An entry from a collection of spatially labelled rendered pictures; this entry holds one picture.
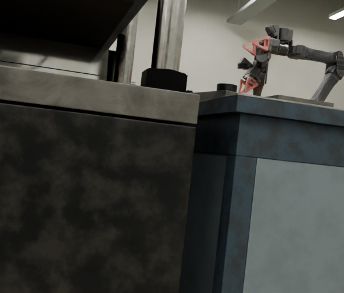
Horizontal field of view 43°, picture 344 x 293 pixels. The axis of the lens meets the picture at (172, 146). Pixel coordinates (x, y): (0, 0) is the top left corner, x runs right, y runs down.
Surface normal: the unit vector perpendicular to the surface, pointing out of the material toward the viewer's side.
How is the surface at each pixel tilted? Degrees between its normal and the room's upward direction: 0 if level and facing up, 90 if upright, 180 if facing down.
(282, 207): 90
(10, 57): 90
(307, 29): 90
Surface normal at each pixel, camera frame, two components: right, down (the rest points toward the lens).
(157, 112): 0.29, 0.03
